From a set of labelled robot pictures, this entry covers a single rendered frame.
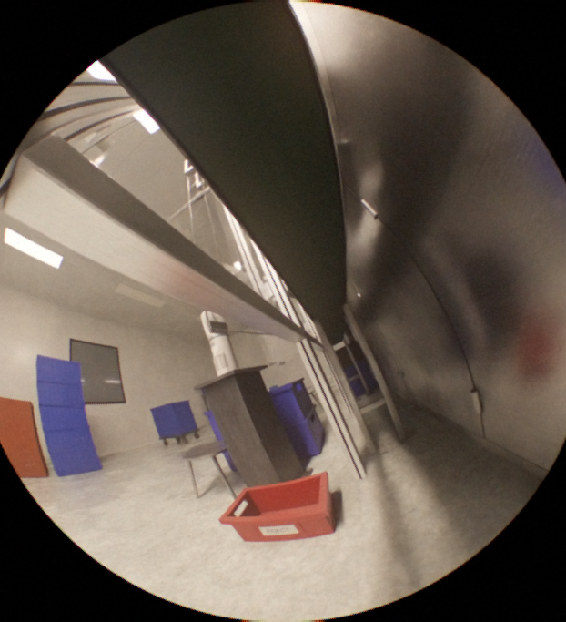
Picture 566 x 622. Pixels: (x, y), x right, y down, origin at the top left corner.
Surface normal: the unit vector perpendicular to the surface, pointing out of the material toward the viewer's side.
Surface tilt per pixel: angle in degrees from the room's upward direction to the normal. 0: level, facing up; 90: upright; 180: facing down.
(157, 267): 180
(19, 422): 90
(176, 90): 178
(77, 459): 90
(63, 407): 90
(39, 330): 90
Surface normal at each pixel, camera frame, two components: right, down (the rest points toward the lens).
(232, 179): 0.36, 0.85
